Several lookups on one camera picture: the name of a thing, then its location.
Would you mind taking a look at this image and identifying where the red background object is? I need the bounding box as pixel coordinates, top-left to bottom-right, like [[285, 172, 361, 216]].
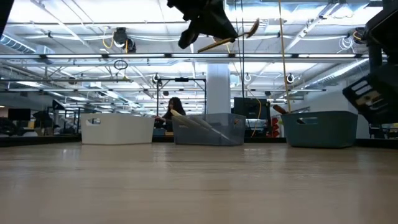
[[271, 117, 280, 138]]

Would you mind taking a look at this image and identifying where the teal plastic bin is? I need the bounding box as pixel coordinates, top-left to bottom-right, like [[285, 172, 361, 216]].
[[281, 111, 359, 149]]

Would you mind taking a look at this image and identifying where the black rig post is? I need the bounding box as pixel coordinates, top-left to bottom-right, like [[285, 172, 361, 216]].
[[368, 40, 382, 78]]

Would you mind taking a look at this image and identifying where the grey translucent plastic bin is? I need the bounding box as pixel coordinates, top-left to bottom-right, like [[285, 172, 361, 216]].
[[172, 113, 247, 146]]

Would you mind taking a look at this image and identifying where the gold metal spoon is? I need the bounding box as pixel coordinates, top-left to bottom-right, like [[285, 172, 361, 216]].
[[197, 17, 261, 54]]

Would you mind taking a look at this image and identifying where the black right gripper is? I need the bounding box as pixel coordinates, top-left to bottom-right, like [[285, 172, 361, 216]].
[[341, 0, 398, 125]]

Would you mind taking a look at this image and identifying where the person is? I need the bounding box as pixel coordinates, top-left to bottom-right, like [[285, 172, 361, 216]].
[[154, 96, 187, 131]]

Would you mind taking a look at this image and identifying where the white building column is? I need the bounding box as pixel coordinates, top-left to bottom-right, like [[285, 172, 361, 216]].
[[206, 63, 231, 114]]

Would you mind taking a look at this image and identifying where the long yellow hanging cable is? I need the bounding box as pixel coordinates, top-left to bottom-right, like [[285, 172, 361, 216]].
[[277, 0, 292, 113]]

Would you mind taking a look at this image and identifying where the black hanging cable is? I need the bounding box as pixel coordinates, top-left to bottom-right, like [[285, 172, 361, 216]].
[[236, 39, 242, 99], [241, 0, 245, 99]]

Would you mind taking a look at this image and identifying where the dark background monitor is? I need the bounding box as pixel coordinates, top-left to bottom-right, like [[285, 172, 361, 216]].
[[7, 108, 32, 122]]

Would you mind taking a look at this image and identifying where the white plastic bin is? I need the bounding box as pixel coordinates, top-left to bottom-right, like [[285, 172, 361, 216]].
[[80, 113, 155, 146]]

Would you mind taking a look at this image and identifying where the black monitor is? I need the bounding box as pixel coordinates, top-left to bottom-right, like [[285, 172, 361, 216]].
[[233, 97, 271, 121]]

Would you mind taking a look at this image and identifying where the short yellow cable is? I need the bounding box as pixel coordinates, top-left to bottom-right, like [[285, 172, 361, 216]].
[[251, 98, 263, 138]]

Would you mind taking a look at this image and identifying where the long ceiling light strip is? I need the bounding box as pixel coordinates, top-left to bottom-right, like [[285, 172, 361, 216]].
[[0, 53, 371, 60]]

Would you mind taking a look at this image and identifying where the black cable loop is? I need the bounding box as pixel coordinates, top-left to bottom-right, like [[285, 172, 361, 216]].
[[113, 59, 129, 71]]

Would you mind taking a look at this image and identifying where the black metal frame stand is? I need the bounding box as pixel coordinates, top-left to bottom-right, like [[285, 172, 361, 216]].
[[156, 78, 208, 114]]

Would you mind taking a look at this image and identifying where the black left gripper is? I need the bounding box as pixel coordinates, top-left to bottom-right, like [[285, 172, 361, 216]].
[[167, 0, 239, 50]]

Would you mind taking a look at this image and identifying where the ceiling cable reel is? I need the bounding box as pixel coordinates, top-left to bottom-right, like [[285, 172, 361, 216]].
[[113, 27, 137, 54]]

